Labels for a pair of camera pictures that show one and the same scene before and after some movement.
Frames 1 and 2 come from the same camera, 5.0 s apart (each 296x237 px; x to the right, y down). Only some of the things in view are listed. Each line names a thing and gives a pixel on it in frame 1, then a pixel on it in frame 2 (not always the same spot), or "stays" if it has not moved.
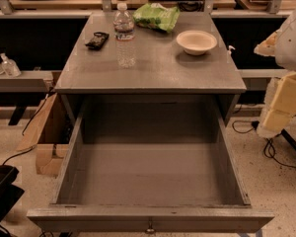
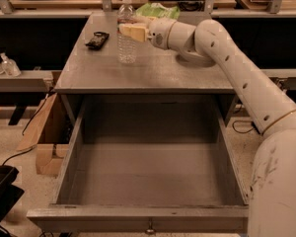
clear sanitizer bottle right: (9, 67) stays
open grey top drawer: (149, 164) stays
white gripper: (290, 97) -> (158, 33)
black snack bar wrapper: (98, 40) stays
